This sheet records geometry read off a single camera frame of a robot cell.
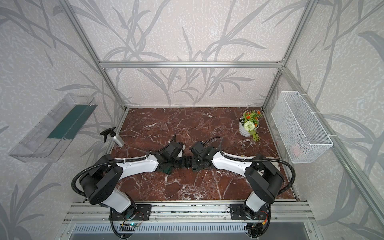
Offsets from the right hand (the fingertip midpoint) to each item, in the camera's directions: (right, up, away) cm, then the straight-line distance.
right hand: (193, 162), depth 87 cm
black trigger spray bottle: (-49, +14, +5) cm, 51 cm away
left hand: (-2, -1, 0) cm, 2 cm away
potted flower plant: (+34, +23, +4) cm, 41 cm away
